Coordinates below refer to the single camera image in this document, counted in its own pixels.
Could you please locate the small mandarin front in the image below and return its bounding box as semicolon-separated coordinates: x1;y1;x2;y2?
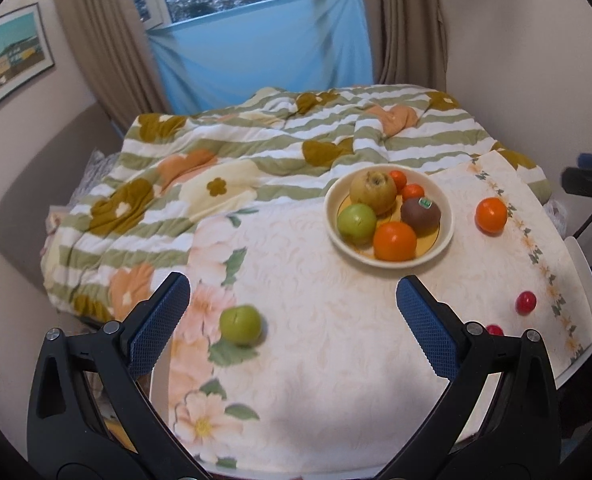
389;170;408;194

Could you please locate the large yellow-brown pear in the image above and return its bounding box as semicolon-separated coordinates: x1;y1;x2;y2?
349;170;397;216

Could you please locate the red cherry tomato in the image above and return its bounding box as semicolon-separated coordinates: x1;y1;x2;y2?
515;290;537;315
486;324;504;336

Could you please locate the orange near plate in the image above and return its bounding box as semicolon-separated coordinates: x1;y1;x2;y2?
474;197;508;235

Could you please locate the brown kiwi with sticker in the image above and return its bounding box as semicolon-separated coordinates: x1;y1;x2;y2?
400;197;441;237

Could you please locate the green apple left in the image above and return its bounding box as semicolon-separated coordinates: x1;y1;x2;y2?
219;304;262;346

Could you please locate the green apple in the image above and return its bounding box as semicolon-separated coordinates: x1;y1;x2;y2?
219;304;262;346
336;204;377;245

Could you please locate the small orange tomato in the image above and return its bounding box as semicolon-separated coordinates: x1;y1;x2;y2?
401;183;425;202

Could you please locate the grey upholstered headboard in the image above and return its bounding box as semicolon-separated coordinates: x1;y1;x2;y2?
0;104;122;292

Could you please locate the large orange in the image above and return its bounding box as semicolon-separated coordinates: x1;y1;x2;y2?
372;221;418;262

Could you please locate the right beige curtain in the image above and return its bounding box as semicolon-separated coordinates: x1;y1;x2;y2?
363;0;448;90

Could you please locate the beige curtain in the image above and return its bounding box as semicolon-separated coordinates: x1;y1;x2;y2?
54;0;171;130
363;0;448;90

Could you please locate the green apple right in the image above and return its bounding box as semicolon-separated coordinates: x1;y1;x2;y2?
336;204;377;245

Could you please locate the cream duck plate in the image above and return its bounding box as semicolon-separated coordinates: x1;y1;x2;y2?
324;164;456;271

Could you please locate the patterned pillow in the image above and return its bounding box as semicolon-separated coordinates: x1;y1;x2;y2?
67;148;119;207

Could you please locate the green striped floral duvet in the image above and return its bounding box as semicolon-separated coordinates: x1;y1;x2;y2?
39;83;552;323

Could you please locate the blue cloth under window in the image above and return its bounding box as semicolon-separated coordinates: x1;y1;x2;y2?
147;0;374;114

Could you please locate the framed houses picture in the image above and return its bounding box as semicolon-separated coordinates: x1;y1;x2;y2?
0;2;55;103

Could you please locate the left beige curtain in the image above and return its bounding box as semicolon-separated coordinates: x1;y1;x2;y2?
54;0;171;130

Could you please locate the black cable at right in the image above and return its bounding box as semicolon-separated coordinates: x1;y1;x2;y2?
570;198;592;241

